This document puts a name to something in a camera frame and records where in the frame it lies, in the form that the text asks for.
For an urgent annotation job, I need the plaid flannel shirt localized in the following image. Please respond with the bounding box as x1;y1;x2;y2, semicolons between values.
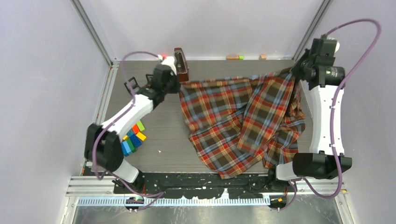
179;68;305;179

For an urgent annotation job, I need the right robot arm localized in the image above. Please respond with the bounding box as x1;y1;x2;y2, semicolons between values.
266;35;353;192

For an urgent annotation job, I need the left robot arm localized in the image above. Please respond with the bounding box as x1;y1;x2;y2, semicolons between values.
84;62;180;193

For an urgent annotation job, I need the black case gold brooch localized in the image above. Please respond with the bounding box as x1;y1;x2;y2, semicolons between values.
145;74;153;88

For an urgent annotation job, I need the black case silver brooch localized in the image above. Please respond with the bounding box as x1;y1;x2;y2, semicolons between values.
124;77;140;95

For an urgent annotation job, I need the wooden metronome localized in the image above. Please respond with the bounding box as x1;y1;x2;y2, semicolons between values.
174;48;189;82

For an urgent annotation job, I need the pile of toy bricks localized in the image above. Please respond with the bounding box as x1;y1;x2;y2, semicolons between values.
121;120;147;156

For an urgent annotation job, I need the tan and green block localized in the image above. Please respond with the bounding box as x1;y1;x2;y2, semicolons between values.
226;55;244;60

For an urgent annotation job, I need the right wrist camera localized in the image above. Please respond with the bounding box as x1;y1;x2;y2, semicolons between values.
326;37;341;53

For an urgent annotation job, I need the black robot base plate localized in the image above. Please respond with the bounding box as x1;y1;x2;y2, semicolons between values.
113;173;293;199

